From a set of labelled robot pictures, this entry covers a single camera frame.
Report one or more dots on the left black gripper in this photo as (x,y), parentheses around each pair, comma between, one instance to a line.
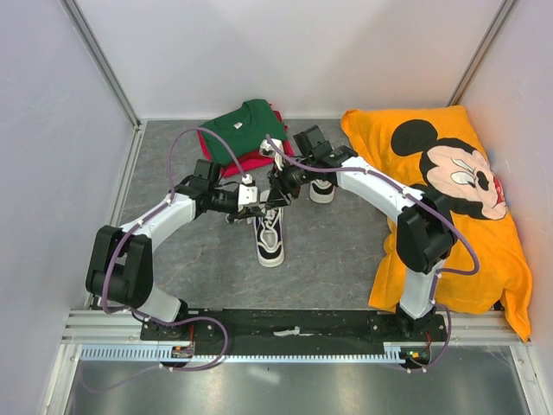
(251,212)

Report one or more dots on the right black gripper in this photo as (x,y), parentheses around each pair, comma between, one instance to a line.
(277,196)

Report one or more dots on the white shoelace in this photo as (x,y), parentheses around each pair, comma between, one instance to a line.
(234,218)

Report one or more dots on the black white sneaker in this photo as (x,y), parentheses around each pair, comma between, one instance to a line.
(269,238)
(321,192)

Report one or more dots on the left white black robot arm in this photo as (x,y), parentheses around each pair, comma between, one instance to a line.
(121,273)

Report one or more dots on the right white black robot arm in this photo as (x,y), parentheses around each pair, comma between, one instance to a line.
(423,237)

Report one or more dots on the black white sneaker tied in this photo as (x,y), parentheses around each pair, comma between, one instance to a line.
(321,192)

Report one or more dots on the pink folded t-shirt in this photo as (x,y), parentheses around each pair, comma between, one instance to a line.
(248,162)

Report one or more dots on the green folded t-shirt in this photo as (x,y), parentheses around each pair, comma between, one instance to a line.
(245,128)

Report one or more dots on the white tape scrap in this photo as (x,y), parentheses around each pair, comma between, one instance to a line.
(296,331)

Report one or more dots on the orange Mickey Mouse pillow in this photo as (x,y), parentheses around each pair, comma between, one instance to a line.
(438,149)

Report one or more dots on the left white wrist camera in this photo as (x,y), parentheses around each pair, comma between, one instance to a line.
(248,196)

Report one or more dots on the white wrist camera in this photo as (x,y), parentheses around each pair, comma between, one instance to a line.
(273,148)
(248,196)

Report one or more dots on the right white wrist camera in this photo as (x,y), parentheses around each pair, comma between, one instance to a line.
(273,148)

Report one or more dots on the grey slotted cable duct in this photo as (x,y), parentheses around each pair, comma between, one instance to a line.
(173,354)

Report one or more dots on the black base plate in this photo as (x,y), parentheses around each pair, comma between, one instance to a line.
(256,332)

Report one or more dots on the right aluminium corner post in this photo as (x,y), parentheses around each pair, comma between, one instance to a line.
(493,31)

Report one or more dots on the aluminium corner post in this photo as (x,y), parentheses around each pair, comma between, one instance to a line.
(493,31)
(84,29)

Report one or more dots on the left aluminium corner post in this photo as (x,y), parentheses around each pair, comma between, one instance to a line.
(84,29)

